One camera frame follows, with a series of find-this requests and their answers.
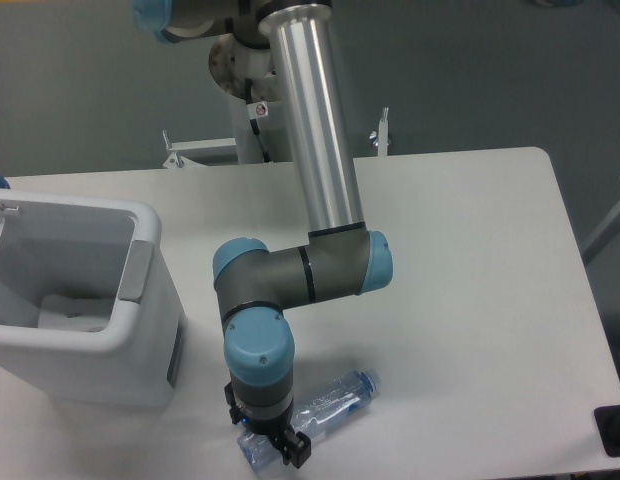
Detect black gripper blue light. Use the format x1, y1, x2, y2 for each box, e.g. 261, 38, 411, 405
224, 382, 311, 469

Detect white left base bracket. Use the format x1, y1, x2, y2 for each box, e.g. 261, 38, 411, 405
162, 130, 238, 169

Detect white plastic trash can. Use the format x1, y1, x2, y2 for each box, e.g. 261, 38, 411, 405
0, 189, 185, 406

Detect black cable on pedestal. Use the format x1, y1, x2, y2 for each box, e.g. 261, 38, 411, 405
243, 77, 272, 164

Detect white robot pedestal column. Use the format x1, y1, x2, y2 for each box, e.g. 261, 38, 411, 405
209, 34, 292, 164

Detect black clamp at table corner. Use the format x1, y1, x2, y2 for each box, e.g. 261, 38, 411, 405
594, 405, 620, 458

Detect white bracket with blue bolt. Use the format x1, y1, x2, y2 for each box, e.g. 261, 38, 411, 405
368, 106, 392, 157

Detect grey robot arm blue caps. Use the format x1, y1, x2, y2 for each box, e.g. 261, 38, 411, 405
131, 1, 393, 467

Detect clear plastic water bottle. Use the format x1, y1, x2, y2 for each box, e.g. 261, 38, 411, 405
237, 369, 382, 474

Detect white frame at right edge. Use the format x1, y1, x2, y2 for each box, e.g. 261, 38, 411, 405
581, 198, 620, 266

